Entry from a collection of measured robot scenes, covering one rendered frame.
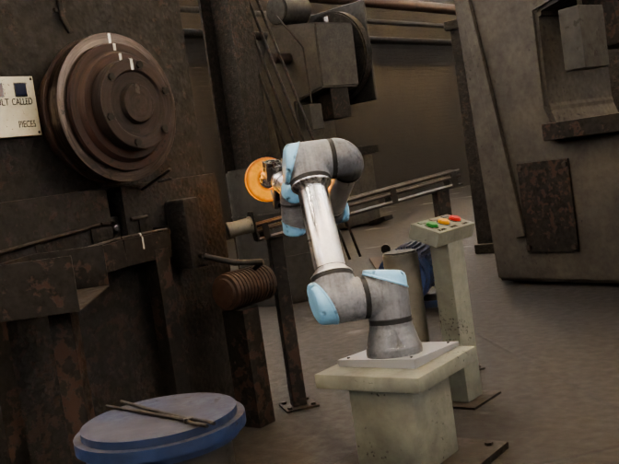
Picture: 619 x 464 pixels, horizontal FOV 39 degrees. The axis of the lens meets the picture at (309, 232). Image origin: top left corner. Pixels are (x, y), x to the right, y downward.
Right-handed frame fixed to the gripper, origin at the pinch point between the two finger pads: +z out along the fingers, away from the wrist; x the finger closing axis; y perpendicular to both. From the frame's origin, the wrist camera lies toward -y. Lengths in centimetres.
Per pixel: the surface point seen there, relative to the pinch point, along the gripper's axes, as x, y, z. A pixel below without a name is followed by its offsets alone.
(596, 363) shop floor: -103, -73, -51
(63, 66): 64, 46, -18
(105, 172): 57, 13, -22
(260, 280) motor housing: 10.6, -30.9, -21.3
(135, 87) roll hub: 44, 38, -18
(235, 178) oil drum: -40, -63, 235
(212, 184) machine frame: 17.0, -4.9, 14.1
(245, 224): 10.8, -14.8, -7.3
